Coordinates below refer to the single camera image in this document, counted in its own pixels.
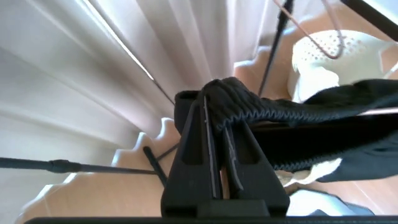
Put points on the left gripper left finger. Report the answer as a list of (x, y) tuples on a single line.
[(186, 186)]

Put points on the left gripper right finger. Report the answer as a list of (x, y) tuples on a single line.
[(261, 186)]

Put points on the black garment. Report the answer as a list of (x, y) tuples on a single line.
[(311, 140)]

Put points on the black clothes rack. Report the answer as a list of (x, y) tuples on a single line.
[(62, 165)]

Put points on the white laundry basket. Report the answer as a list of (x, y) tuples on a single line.
[(357, 62)]

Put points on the beige curtain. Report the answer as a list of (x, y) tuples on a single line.
[(77, 93)]

